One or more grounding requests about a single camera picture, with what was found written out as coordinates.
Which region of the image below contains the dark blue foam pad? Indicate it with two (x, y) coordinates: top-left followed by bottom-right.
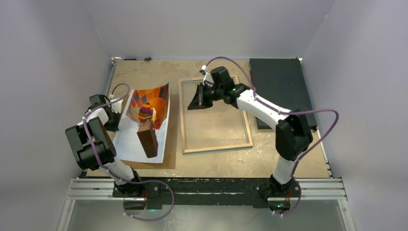
(249, 58), (312, 111)

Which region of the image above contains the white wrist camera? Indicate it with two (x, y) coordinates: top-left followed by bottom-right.
(109, 94), (123, 114)
(199, 65), (214, 87)

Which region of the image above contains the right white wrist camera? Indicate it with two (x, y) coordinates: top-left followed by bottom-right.
(199, 65), (214, 87)

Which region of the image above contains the hot air balloon photo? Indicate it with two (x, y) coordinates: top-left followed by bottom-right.
(113, 83), (170, 164)

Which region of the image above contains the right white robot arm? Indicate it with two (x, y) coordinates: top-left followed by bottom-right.
(187, 65), (313, 196)

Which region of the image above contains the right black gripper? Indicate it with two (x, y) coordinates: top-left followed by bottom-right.
(189, 82), (224, 110)

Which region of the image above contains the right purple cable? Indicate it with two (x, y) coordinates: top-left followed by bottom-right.
(202, 56), (340, 218)

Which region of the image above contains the purple cable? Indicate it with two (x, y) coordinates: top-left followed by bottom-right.
(82, 83), (176, 223)
(202, 56), (340, 218)

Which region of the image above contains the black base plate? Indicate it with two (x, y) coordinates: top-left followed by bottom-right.
(113, 177), (300, 210)

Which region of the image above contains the brown cardboard backing board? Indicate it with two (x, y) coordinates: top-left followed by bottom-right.
(122, 93), (179, 169)

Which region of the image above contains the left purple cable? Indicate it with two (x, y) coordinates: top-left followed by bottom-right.
(82, 83), (176, 223)

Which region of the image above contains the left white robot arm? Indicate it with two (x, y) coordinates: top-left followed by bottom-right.
(65, 94), (143, 197)

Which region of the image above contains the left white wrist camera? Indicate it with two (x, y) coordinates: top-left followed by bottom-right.
(109, 94), (123, 114)

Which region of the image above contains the aluminium rail frame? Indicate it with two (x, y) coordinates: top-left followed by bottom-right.
(55, 57), (356, 231)

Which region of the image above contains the blue wooden picture frame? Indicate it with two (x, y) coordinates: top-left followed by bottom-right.
(178, 78), (253, 154)

